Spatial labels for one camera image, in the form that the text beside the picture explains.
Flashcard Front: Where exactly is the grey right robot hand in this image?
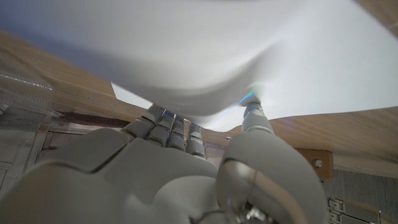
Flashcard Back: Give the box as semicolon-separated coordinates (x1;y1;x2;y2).
0;96;330;224

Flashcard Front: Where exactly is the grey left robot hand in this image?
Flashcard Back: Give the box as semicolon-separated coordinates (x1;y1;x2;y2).
328;197;398;224

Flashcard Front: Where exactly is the white paper sheet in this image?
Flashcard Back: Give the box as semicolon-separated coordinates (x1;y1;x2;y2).
0;0;398;133

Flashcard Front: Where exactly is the brown block with holes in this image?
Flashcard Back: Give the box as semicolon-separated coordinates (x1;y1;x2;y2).
295;148;334;180

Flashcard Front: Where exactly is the clear plastic clamshell container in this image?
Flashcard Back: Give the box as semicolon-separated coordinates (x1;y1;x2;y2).
0;71;60;119

